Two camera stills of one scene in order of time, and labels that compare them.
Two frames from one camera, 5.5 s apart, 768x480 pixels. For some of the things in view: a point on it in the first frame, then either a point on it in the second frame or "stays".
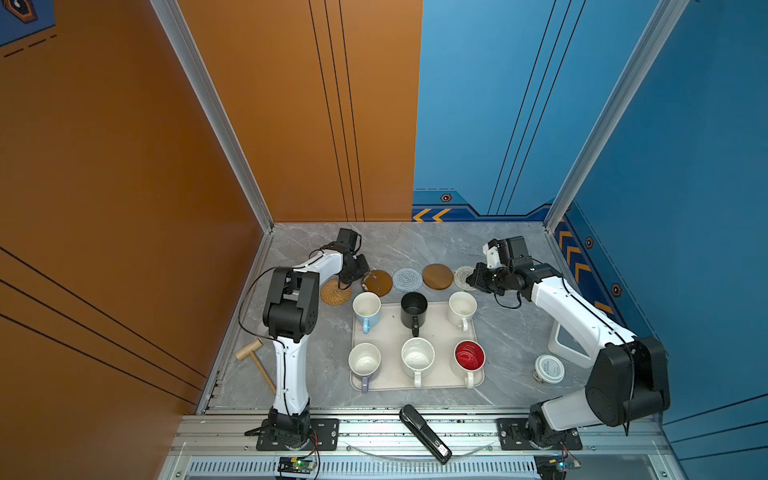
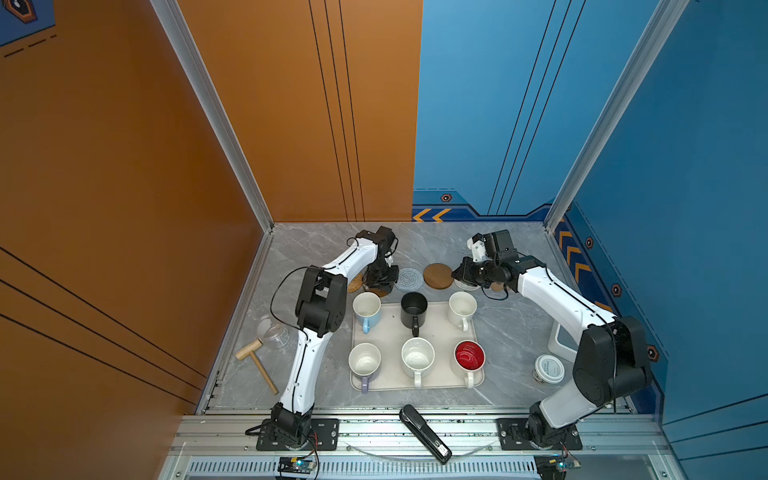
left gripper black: x=363 y=268 → x=389 y=283
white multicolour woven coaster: x=460 y=278 stays
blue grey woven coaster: x=407 y=280 stays
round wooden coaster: x=437 y=276 stays
